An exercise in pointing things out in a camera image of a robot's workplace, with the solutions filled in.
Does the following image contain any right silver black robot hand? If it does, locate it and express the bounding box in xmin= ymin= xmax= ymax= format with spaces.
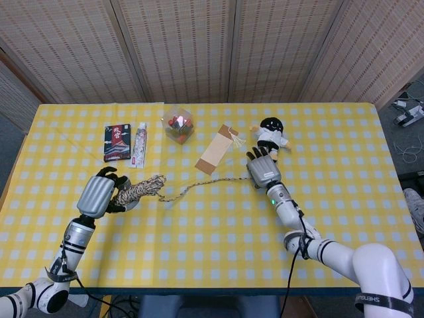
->
xmin=245 ymin=147 xmax=283 ymax=190

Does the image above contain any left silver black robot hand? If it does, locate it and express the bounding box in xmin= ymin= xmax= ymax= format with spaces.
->
xmin=76 ymin=166 xmax=136 ymax=219

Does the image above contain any braided multicolour rope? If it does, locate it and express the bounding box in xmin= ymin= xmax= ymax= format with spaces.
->
xmin=111 ymin=174 xmax=256 ymax=213

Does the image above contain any black white plush doll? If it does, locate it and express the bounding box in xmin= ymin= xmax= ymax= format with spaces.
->
xmin=248 ymin=117 xmax=293 ymax=163

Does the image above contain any beige bookmark with tassel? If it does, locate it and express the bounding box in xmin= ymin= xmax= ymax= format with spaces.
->
xmin=194 ymin=123 xmax=248 ymax=176

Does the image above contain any black red card box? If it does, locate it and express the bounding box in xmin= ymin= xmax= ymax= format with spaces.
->
xmin=103 ymin=123 xmax=132 ymax=163

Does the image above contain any white floral tube package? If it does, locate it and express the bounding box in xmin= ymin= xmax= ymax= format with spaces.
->
xmin=129 ymin=121 xmax=149 ymax=168

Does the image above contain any yellow checked tablecloth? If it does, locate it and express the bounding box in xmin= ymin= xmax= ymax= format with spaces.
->
xmin=0 ymin=101 xmax=424 ymax=290

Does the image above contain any clear box with red pieces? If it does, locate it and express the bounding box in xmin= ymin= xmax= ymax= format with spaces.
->
xmin=160 ymin=106 xmax=195 ymax=146

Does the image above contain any woven folding screen panel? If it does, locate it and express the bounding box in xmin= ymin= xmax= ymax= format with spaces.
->
xmin=230 ymin=0 xmax=348 ymax=103
xmin=0 ymin=61 xmax=44 ymax=133
xmin=112 ymin=0 xmax=238 ymax=103
xmin=0 ymin=0 xmax=150 ymax=104
xmin=297 ymin=0 xmax=424 ymax=110

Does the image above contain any black floor object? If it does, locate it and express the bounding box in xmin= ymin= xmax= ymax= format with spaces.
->
xmin=397 ymin=170 xmax=424 ymax=191

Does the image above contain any grey white floor device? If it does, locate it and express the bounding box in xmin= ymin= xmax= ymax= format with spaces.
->
xmin=392 ymin=91 xmax=424 ymax=129

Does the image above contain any grey shoe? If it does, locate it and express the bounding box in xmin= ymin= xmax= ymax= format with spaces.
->
xmin=402 ymin=187 xmax=424 ymax=230

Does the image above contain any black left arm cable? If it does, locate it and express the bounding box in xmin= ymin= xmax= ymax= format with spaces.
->
xmin=60 ymin=254 xmax=112 ymax=306

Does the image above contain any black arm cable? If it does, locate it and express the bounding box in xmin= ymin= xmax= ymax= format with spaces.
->
xmin=282 ymin=205 xmax=315 ymax=318
xmin=60 ymin=254 xmax=112 ymax=306

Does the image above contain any black cable bundle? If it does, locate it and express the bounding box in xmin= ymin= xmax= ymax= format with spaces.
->
xmin=111 ymin=295 xmax=142 ymax=318

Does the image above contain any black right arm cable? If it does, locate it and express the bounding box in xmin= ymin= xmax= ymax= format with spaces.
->
xmin=282 ymin=205 xmax=315 ymax=318

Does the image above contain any white floor cable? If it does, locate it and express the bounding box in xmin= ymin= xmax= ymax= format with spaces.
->
xmin=394 ymin=139 xmax=424 ymax=164

